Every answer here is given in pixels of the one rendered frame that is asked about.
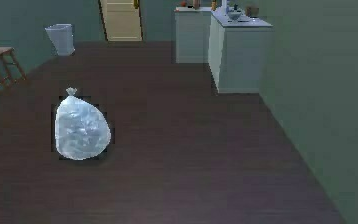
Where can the white kitchen cabinet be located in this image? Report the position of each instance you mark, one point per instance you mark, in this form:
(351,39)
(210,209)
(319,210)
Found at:
(192,36)

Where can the white counter cabinet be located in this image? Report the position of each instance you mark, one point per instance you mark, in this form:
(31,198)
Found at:
(240,56)

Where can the white tied garbage bag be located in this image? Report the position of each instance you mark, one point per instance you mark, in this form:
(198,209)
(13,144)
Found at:
(80,130)

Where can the cream room door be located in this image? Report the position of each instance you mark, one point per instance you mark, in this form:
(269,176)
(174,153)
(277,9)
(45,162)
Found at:
(123,20)

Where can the red small object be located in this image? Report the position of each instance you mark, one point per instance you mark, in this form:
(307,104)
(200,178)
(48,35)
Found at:
(183,3)

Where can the brown jar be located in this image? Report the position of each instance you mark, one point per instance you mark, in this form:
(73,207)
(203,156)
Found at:
(196,3)

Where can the white bowl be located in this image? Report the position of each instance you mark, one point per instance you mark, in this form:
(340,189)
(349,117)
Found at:
(234,15)

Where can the orange bottle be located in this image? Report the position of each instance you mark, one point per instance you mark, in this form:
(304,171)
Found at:
(214,5)

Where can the white tall bottle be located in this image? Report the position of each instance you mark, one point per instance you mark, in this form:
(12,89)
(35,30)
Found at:
(224,5)

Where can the brown pot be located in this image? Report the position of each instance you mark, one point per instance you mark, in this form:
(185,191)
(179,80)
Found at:
(252,11)

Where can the pale grey waste bin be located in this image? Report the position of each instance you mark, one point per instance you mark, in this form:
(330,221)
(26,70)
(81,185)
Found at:
(62,38)

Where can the brown wooden stool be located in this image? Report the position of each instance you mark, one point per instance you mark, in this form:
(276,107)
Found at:
(0,63)

